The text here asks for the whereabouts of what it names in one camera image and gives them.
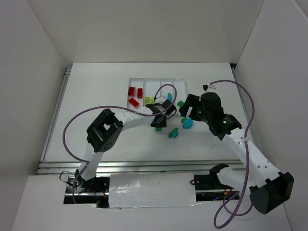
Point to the red sloped lego brick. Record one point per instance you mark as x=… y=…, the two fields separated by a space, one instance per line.
x=134 y=102

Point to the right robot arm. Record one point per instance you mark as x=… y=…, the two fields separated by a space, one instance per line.
x=266 y=186

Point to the blue oval lego block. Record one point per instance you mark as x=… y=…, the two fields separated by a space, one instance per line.
x=187 y=124

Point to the white tape sheet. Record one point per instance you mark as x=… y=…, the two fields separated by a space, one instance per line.
x=151 y=190

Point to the green long lego plate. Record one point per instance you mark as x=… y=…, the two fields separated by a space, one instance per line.
x=170 y=134

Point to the small blue lego brick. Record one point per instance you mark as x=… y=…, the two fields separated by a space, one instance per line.
x=175 y=134

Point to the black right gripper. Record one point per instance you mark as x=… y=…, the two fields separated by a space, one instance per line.
x=190 y=106

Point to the red studded lego brick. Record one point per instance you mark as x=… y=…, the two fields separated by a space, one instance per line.
x=140 y=93

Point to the white four-compartment tray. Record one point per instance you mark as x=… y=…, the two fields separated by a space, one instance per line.
x=158 y=96

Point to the blue long lego brick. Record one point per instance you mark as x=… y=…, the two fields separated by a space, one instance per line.
x=170 y=97

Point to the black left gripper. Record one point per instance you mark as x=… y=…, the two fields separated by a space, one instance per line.
x=159 y=120

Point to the red flower cylinder lego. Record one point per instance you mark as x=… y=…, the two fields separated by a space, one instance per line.
x=131 y=92

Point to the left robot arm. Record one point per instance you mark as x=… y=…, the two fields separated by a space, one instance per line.
x=104 y=131

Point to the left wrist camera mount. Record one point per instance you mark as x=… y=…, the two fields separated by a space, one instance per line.
x=160 y=99

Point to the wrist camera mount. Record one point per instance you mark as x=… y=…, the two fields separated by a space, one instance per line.
x=207 y=87
x=160 y=99

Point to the lime sloped lego brick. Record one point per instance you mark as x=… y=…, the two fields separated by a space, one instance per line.
x=146 y=100

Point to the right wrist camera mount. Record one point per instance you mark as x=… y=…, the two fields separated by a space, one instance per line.
x=207 y=87

